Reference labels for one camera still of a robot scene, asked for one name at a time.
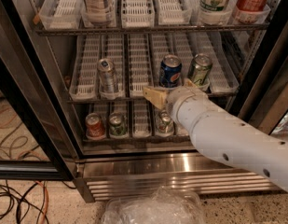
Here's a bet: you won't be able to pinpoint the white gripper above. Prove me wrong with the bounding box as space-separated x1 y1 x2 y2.
143 78 207 116

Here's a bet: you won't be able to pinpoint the glass fridge door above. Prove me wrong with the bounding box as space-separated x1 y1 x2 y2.
229 0 288 134
0 0 82 180

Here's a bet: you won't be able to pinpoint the orange-red soda can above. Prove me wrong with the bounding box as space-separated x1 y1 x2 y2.
85 113 105 139

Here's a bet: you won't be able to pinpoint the green can bottom left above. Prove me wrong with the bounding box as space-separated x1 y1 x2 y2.
108 112 127 137

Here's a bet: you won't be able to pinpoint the beige labelled bottle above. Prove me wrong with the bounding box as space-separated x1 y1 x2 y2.
84 0 113 24

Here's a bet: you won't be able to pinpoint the green soda can middle shelf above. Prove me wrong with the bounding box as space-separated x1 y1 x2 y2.
187 53 213 86

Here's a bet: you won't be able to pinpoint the orange cable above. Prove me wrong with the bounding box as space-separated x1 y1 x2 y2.
34 180 50 224

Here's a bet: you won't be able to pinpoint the clear plastic bag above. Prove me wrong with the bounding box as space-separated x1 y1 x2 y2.
101 187 206 224

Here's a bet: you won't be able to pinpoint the bottom wire shelf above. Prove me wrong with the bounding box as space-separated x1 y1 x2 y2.
83 135 190 145

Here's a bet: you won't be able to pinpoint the steel fridge base grille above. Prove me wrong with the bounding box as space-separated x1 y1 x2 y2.
74 153 277 203

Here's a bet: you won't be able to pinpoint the middle wire shelf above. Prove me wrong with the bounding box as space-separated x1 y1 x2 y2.
67 92 236 105

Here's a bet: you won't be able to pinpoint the black cables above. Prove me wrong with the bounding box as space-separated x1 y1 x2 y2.
0 180 49 224

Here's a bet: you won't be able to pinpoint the wire shelf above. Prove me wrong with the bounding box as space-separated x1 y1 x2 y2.
83 135 190 145
35 23 268 36
67 92 236 105

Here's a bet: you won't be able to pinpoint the right glass fridge door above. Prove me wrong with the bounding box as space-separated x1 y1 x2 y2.
229 0 288 134

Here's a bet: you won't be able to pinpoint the top wire shelf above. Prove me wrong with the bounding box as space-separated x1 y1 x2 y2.
35 23 268 36

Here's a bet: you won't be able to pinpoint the left glass fridge door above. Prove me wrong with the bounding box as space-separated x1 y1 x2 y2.
0 0 82 180

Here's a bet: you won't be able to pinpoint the blue pepsi can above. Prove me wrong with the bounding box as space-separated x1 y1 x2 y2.
159 54 182 88

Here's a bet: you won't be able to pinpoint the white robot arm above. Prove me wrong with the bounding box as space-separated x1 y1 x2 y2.
143 83 288 192

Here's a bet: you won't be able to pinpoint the silver soda can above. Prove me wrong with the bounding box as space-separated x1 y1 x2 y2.
97 58 118 93

